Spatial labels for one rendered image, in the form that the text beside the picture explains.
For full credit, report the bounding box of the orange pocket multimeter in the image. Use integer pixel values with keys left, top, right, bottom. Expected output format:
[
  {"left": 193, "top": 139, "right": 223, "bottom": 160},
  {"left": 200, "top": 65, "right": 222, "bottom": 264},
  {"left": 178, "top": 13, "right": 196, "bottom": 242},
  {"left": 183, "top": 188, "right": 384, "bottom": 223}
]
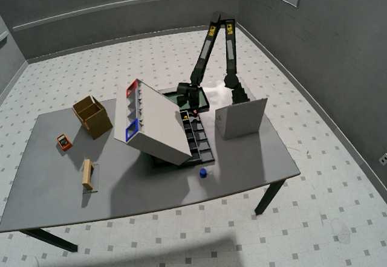
[{"left": 56, "top": 133, "right": 73, "bottom": 151}]

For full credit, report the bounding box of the brown cardboard box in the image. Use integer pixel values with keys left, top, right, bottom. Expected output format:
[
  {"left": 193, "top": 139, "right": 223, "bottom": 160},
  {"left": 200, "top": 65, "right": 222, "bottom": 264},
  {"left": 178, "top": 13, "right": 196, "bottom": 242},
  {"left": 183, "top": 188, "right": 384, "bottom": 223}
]
[{"left": 73, "top": 95, "right": 113, "bottom": 140}]

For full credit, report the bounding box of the green tray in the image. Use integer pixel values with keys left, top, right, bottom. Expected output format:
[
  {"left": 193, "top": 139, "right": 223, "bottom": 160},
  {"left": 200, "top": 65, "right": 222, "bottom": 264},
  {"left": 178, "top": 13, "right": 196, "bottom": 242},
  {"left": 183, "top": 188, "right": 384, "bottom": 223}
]
[{"left": 163, "top": 87, "right": 209, "bottom": 112}]

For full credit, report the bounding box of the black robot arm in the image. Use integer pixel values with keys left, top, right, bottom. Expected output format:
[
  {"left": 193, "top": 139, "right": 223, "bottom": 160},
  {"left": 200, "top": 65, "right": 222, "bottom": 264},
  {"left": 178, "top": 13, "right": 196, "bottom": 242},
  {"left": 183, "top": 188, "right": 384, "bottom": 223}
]
[{"left": 176, "top": 11, "right": 250, "bottom": 107}]

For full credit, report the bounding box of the blue square band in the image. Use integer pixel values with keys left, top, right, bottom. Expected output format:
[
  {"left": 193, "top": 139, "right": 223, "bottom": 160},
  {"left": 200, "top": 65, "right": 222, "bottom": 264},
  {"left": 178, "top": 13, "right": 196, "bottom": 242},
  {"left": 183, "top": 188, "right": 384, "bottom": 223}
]
[{"left": 126, "top": 118, "right": 138, "bottom": 141}]

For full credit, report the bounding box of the blue round cap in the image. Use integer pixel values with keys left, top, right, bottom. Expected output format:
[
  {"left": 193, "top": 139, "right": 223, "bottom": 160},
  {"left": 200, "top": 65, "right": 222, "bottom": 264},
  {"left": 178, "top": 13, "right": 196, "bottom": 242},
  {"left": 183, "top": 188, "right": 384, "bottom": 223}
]
[{"left": 200, "top": 169, "right": 207, "bottom": 178}]

